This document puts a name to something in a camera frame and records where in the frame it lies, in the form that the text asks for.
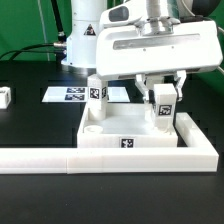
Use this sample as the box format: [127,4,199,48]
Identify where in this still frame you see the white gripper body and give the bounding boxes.
[96,0,223,80]

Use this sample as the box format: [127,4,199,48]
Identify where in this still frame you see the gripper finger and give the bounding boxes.
[174,70,187,102]
[135,74,154,103]

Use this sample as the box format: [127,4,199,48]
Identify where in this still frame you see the white square tabletop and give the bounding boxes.
[77,103,178,148]

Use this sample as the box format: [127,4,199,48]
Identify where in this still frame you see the white L-shaped obstacle fence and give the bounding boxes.
[0,113,219,174]

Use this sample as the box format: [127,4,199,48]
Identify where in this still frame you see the white sheet with AprilTags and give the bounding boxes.
[42,86,130,103]

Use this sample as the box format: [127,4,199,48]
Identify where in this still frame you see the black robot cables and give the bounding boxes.
[0,0,68,62]

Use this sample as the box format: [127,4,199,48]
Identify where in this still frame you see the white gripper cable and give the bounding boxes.
[181,0,224,74]

